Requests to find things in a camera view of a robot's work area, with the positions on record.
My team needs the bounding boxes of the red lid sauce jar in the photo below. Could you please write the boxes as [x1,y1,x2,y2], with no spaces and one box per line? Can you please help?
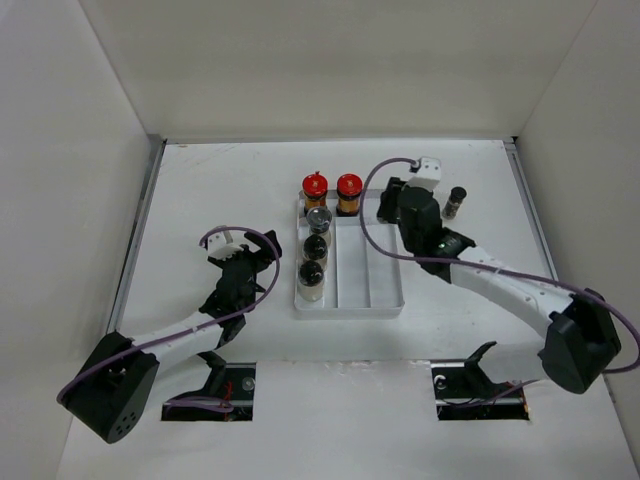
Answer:
[336,173,363,217]
[302,171,328,212]

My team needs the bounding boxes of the white powder bottle black cap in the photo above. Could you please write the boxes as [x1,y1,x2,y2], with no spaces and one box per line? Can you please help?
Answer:
[306,206,333,245]

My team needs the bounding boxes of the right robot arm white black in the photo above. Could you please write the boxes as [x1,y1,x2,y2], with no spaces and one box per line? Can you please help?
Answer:
[377,177,621,396]

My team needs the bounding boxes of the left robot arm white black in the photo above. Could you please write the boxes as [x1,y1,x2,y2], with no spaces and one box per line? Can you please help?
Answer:
[56,226,282,444]

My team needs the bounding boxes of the white compartment tray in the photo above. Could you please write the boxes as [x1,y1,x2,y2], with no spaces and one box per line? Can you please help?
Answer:
[293,189,405,320]

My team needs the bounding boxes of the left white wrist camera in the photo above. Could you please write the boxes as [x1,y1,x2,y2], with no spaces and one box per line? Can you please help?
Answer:
[200,226,243,261]

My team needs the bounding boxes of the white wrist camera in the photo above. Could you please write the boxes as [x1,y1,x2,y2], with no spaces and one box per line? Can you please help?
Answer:
[407,157,443,192]
[200,226,243,261]

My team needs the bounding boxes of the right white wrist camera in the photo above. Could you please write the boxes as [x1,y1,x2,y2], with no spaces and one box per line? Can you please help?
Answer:
[407,157,443,192]

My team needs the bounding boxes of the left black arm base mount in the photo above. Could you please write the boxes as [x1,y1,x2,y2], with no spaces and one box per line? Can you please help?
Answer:
[161,351,257,423]

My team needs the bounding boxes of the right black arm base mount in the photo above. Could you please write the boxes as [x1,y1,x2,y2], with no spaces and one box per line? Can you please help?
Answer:
[430,342,530,421]

